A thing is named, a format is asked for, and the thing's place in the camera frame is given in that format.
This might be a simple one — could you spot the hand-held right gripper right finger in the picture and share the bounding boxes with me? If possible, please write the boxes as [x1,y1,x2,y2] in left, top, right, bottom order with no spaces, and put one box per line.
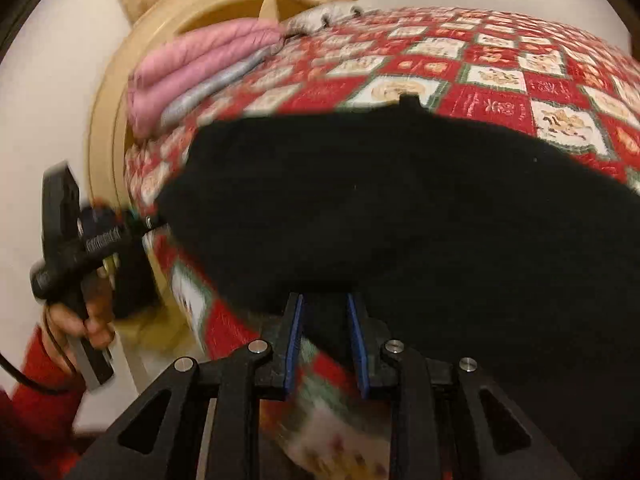
[346,292,584,480]

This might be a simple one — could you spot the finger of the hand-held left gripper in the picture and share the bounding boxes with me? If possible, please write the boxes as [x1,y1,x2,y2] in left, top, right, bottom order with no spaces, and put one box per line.
[131,209,168,235]

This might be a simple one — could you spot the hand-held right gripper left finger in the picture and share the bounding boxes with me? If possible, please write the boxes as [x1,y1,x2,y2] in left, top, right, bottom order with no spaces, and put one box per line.
[65,292,306,480]

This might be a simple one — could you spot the black pants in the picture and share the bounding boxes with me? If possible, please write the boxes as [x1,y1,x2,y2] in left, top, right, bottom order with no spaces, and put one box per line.
[155,94,640,480]

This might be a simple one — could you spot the person's left hand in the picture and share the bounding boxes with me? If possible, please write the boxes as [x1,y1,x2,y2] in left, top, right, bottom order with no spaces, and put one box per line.
[41,275,119,374]

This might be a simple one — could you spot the folded pink quilt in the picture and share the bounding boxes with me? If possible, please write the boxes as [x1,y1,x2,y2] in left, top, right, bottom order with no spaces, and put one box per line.
[127,18,287,140]

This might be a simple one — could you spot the cream wooden headboard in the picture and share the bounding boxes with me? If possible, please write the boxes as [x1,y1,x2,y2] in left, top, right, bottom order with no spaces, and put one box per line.
[87,0,321,291]

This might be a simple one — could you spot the patterned pillow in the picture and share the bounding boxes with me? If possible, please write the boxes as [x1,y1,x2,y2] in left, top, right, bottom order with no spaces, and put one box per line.
[279,2,368,39]

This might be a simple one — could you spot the red printed bedsheet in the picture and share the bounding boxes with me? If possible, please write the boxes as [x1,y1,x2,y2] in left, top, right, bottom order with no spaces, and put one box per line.
[122,6,640,476]

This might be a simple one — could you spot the black cable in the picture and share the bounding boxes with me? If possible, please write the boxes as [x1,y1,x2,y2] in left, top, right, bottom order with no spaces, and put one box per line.
[0,330,77,396]

